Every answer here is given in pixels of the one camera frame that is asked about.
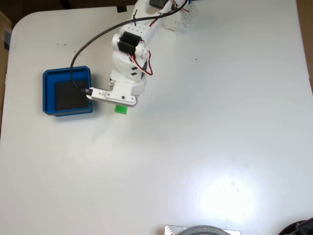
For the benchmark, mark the green cube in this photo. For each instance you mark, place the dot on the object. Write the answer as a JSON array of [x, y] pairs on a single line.
[[121, 110]]

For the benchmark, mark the blue square box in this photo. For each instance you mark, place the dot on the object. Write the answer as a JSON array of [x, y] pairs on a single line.
[[49, 98]]

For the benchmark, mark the black tape strip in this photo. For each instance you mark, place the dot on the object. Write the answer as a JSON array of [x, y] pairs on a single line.
[[121, 9]]

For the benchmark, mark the silver flat plate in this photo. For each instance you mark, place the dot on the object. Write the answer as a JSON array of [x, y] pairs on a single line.
[[171, 230]]

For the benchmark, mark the grey round object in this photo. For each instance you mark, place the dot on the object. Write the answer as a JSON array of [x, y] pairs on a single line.
[[205, 231]]

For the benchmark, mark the black object with dark rim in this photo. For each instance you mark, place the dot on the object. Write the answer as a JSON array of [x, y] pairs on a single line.
[[305, 227]]

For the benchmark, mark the silver camera box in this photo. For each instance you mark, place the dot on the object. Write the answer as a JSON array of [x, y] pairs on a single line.
[[115, 96]]

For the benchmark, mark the white perforated base plate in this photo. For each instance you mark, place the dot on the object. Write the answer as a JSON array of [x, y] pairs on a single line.
[[189, 17]]

